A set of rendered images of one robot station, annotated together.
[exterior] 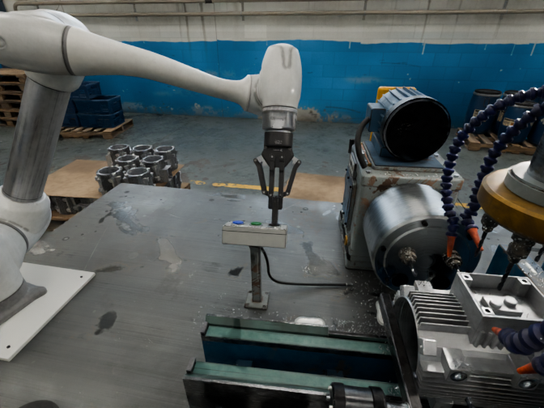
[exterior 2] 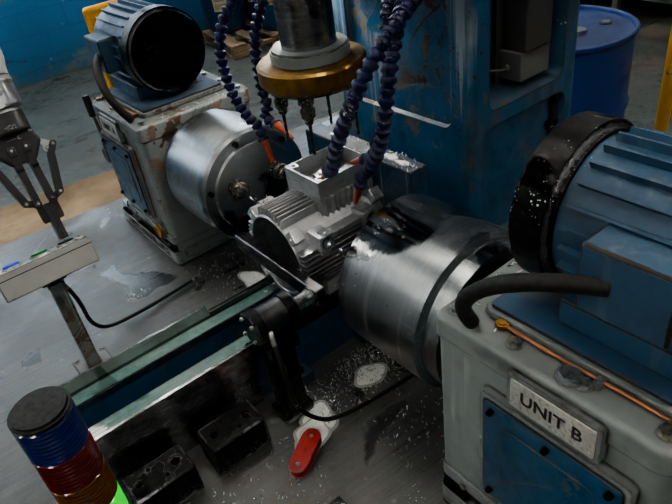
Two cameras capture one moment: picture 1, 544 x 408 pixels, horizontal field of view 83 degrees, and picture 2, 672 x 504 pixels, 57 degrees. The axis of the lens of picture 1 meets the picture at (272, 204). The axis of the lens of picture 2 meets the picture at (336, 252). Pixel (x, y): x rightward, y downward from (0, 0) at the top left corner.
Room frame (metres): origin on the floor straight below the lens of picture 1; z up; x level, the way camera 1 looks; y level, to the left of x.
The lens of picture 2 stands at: (-0.40, 0.27, 1.64)
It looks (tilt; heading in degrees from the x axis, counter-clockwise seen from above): 35 degrees down; 320
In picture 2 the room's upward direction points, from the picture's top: 9 degrees counter-clockwise
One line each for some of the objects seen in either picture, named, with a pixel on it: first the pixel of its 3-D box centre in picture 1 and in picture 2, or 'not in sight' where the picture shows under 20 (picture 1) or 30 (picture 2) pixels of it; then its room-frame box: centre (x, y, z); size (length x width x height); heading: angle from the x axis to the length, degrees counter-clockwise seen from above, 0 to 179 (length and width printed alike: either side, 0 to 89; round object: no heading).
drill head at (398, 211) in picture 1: (409, 227); (223, 166); (0.72, -0.39, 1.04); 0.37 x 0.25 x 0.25; 173
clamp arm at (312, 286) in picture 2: (397, 350); (277, 266); (0.36, -0.23, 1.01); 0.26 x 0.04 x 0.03; 173
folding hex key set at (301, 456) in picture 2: not in sight; (305, 452); (0.17, -0.08, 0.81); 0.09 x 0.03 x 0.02; 114
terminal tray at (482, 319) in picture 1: (499, 310); (329, 179); (0.36, -0.39, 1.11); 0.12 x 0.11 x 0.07; 83
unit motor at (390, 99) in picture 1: (384, 153); (142, 95); (1.00, -0.39, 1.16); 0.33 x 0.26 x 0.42; 173
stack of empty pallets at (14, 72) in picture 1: (22, 96); not in sight; (5.89, 4.61, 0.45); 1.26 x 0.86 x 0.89; 79
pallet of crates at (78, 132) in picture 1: (82, 108); not in sight; (5.21, 3.15, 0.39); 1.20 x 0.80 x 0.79; 87
